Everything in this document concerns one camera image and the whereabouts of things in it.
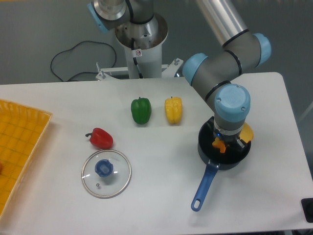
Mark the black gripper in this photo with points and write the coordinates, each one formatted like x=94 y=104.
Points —
x=224 y=137

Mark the yellow toy bread slice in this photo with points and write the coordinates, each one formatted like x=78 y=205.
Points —
x=246 y=133

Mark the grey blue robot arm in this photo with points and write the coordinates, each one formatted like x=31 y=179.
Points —
x=211 y=78

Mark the yellow toy bell pepper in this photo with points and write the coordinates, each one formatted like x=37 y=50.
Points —
x=173 y=110

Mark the green toy bell pepper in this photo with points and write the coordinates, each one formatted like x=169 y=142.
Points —
x=141 y=110

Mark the black device at edge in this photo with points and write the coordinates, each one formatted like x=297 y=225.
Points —
x=307 y=205

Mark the glass lid blue knob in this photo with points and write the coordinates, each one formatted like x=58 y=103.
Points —
x=106 y=173

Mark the red toy bell pepper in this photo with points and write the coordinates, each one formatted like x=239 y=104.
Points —
x=100 y=138

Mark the yellow plastic basket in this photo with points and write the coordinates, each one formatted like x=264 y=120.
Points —
x=21 y=130

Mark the black pot blue handle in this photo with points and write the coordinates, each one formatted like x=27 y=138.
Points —
x=214 y=160

